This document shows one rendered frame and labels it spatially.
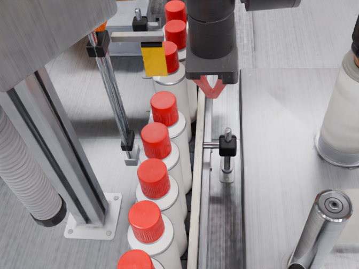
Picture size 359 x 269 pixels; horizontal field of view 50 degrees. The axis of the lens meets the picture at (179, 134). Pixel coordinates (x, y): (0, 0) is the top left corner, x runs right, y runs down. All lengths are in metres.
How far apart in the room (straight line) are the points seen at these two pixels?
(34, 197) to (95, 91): 0.54
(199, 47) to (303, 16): 0.61
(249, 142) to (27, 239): 0.42
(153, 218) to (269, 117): 0.40
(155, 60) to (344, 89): 0.26
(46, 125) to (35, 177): 0.12
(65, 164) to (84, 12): 0.32
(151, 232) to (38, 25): 0.24
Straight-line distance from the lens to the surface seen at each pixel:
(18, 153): 0.34
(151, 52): 0.52
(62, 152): 0.51
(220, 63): 0.49
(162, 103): 0.48
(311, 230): 0.46
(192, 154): 0.68
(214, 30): 0.47
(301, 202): 0.64
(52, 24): 0.24
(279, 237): 0.61
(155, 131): 0.45
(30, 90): 0.43
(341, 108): 0.60
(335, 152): 0.67
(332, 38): 1.01
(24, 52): 0.23
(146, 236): 0.40
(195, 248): 0.56
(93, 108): 0.86
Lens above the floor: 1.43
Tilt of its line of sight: 51 degrees down
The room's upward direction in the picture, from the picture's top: 7 degrees counter-clockwise
